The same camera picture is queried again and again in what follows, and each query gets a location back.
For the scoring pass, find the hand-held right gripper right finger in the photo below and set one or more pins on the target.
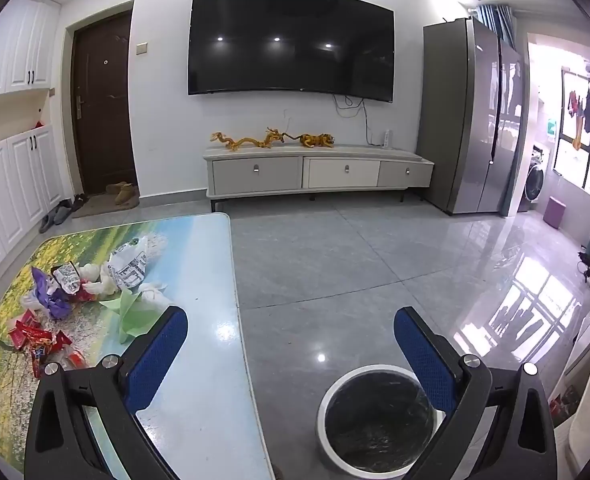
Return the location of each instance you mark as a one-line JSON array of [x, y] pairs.
[[425, 355]]

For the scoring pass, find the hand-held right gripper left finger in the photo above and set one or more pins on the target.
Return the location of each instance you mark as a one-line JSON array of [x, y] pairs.
[[157, 355]]

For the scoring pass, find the green paper sheet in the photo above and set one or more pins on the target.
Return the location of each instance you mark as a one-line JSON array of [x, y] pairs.
[[130, 315]]

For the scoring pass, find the white round trash bin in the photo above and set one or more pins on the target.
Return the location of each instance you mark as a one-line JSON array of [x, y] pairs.
[[375, 425]]

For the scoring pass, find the red and white snack packet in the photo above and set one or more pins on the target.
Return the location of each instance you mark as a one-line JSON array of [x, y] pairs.
[[86, 296]]

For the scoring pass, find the white printed plastic wrapper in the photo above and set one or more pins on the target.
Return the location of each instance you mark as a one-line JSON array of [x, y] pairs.
[[130, 265]]

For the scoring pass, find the red colourful wrapper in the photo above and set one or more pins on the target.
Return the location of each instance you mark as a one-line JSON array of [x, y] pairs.
[[60, 352]]

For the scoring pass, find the purple wrapper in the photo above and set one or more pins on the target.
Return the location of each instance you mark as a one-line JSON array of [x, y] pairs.
[[55, 300]]

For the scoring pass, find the black-white printed wrapper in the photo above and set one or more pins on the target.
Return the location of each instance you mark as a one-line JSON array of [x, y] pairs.
[[66, 277]]

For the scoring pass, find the brown doormat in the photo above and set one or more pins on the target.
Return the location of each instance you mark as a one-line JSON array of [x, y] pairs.
[[95, 207]]

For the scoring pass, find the brown boot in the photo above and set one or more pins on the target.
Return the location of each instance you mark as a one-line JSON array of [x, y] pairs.
[[119, 187], [126, 196]]

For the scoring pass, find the black shoe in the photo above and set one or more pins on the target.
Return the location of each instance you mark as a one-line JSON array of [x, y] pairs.
[[80, 202]]

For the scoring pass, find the grey slipper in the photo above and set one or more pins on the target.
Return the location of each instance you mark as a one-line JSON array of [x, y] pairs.
[[46, 222], [62, 212]]

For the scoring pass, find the purple stool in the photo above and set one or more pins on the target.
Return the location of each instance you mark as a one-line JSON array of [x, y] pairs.
[[556, 212]]

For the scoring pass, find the front-load washing machine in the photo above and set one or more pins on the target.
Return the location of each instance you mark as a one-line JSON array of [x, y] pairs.
[[535, 180]]

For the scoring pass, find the grey television cabinet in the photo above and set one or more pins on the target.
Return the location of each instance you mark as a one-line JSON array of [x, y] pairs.
[[257, 172]]

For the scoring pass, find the white lower cabinet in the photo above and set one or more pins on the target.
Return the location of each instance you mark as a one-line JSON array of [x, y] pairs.
[[10, 195]]

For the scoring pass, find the yellow dragon figurine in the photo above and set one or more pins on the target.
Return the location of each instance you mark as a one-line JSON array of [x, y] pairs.
[[245, 142]]

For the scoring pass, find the grey double-door fridge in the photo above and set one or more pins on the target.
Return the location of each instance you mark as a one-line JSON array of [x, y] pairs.
[[475, 125]]

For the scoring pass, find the yellow tiger figurine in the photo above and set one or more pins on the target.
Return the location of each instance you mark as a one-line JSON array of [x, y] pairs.
[[317, 140]]

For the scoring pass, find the large window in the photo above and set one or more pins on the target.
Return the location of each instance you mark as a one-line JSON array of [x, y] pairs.
[[572, 165]]

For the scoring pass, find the dark brown door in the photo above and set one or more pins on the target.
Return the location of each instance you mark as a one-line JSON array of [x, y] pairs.
[[105, 110]]

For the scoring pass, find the blue curtain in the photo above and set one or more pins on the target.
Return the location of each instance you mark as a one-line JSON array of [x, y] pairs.
[[497, 22]]

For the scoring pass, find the wall light switch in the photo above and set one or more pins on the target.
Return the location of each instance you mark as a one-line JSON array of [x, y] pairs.
[[142, 48]]

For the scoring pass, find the white upper wall cabinet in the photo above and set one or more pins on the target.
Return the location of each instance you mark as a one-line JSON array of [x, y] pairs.
[[20, 50]]

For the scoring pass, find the black wall television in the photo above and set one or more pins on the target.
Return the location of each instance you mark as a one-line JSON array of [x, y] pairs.
[[290, 40]]

